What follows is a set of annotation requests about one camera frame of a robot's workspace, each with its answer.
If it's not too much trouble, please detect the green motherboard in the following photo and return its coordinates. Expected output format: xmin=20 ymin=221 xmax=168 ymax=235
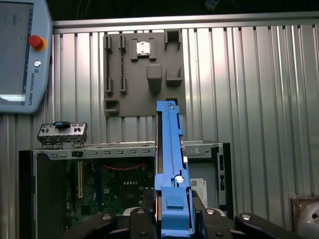
xmin=64 ymin=159 xmax=157 ymax=232

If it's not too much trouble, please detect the grey parts rack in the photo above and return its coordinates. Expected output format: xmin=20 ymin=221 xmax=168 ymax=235
xmin=103 ymin=29 xmax=186 ymax=118

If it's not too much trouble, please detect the silver CPU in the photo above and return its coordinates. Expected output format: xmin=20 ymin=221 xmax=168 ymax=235
xmin=136 ymin=41 xmax=152 ymax=57

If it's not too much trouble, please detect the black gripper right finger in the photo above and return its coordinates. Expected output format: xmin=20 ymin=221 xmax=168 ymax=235
xmin=191 ymin=190 xmax=303 ymax=239

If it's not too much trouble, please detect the pale blue teach pendant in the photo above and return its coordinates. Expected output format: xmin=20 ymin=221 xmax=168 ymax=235
xmin=0 ymin=0 xmax=54 ymax=115

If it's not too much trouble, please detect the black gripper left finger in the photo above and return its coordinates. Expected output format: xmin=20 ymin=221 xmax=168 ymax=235
xmin=62 ymin=188 xmax=159 ymax=239

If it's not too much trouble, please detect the black open PC case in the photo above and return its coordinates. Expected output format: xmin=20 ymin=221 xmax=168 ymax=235
xmin=18 ymin=140 xmax=234 ymax=239

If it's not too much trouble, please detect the red black fan wire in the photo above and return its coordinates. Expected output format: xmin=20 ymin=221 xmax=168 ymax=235
xmin=102 ymin=163 xmax=147 ymax=172

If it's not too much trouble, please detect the hinged metal slot bracket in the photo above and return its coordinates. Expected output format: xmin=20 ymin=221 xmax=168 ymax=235
xmin=37 ymin=122 xmax=88 ymax=149

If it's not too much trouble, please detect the grey power supply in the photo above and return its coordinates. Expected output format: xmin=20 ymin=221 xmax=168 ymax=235
xmin=186 ymin=161 xmax=221 ymax=212

